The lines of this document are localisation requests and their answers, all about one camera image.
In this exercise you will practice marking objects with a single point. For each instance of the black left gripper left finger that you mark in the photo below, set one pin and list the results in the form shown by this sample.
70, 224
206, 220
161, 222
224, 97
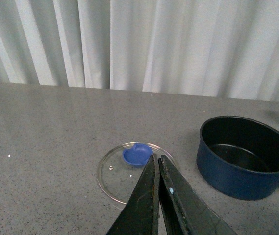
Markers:
141, 213

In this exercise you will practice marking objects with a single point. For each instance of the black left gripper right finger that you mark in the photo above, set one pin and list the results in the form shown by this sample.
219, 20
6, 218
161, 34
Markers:
184, 212

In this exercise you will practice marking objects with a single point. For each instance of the glass lid blue knob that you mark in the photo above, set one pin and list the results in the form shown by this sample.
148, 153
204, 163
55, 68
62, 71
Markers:
121, 167

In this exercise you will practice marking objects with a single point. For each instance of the dark blue saucepan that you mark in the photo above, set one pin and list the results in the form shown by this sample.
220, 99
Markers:
239, 157

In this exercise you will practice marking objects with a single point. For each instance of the white curtain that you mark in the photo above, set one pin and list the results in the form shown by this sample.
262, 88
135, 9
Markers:
221, 48

